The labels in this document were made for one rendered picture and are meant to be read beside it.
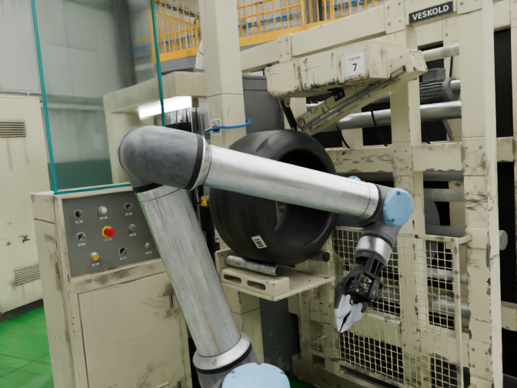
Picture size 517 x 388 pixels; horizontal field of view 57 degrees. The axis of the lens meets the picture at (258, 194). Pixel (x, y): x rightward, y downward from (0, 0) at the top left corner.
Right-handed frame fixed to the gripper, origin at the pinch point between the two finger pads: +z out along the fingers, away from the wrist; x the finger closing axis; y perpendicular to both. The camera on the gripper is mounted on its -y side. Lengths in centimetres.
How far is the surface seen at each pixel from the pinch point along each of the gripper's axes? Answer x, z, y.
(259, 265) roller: -6, -31, -74
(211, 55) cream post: -73, -102, -70
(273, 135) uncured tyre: -33, -71, -49
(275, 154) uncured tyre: -28, -63, -47
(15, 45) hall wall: -528, -489, -939
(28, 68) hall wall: -486, -476, -971
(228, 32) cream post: -73, -113, -63
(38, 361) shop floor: -63, 40, -286
